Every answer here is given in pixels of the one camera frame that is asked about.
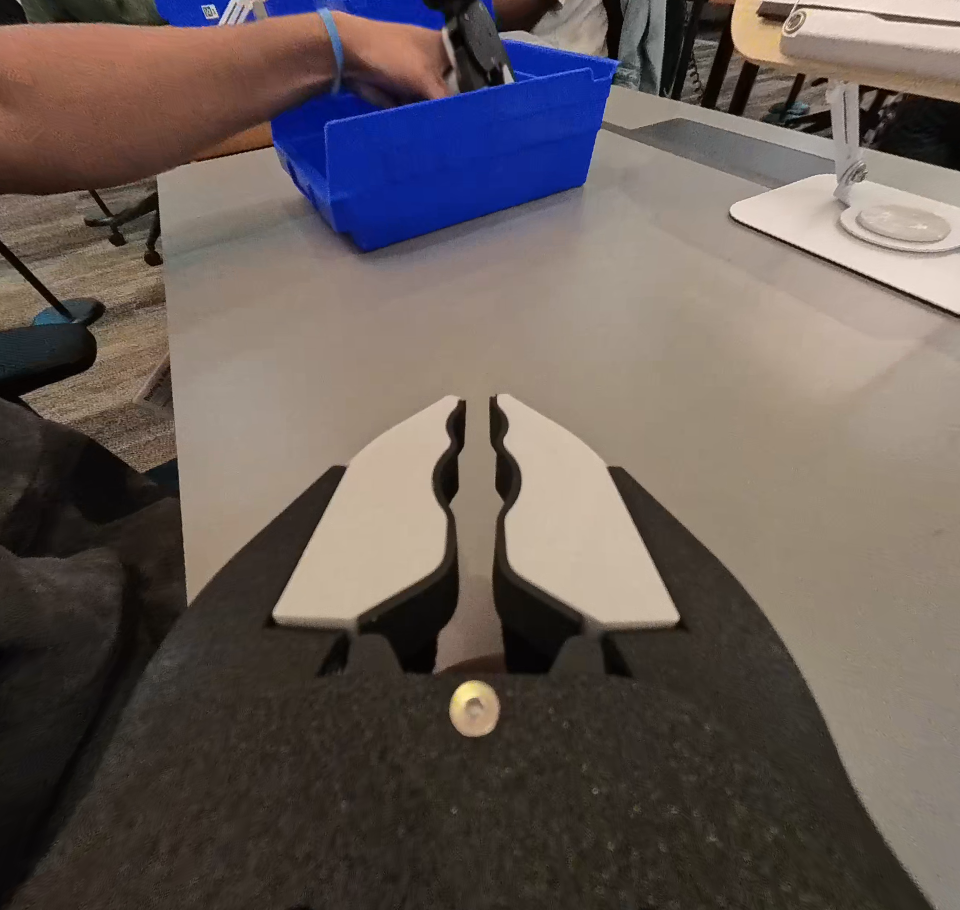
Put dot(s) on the wooden stand board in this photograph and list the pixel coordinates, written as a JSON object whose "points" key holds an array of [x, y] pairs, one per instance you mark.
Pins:
{"points": [[750, 32]]}

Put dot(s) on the denim jacket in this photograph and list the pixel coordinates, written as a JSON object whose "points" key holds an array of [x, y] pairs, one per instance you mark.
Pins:
{"points": [[641, 17]]}

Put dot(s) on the grey desk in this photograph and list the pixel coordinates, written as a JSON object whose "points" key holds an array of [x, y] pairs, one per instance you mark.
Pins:
{"points": [[525, 325]]}

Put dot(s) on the blue shoe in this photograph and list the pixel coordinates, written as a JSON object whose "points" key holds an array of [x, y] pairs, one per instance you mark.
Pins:
{"points": [[71, 312]]}

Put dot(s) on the person's left forearm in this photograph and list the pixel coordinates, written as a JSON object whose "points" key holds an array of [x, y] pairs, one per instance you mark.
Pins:
{"points": [[150, 100]]}

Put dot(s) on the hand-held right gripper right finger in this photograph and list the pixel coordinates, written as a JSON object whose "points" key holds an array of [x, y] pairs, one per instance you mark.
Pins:
{"points": [[585, 542]]}

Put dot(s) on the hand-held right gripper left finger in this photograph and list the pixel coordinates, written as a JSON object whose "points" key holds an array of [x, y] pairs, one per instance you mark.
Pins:
{"points": [[367, 535]]}

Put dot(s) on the blue wristband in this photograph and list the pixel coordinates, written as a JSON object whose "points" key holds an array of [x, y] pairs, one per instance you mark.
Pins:
{"points": [[334, 47]]}

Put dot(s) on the person's left hand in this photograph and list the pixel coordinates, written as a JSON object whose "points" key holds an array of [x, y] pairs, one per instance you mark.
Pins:
{"points": [[390, 62]]}

